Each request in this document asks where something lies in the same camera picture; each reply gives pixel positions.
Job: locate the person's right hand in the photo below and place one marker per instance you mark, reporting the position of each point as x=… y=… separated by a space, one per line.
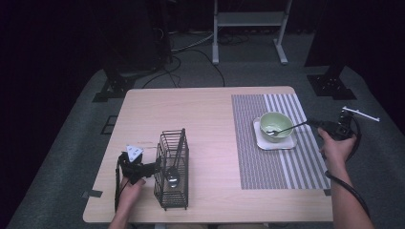
x=337 y=151

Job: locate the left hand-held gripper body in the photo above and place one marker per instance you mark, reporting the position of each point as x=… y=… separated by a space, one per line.
x=133 y=167

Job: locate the grey tape piece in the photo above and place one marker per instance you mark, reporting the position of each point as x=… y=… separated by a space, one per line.
x=93 y=193

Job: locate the white metal stand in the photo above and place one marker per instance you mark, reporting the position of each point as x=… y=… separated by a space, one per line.
x=250 y=19

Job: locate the black stand base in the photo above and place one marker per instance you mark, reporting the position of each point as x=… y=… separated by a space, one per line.
x=114 y=87
x=331 y=86

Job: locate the grey striped placemat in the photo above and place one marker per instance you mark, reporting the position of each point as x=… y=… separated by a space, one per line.
x=254 y=165

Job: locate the metal spoon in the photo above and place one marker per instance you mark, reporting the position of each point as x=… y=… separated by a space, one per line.
x=272 y=132
x=173 y=178

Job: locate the person's left hand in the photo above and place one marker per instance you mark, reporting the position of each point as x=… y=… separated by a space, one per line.
x=131 y=194

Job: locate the green bowl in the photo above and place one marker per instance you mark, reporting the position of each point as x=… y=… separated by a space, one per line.
x=281 y=120

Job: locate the white square plate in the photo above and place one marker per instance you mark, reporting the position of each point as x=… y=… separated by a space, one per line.
x=264 y=144

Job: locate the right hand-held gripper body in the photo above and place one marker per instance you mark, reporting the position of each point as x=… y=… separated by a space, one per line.
x=342 y=129

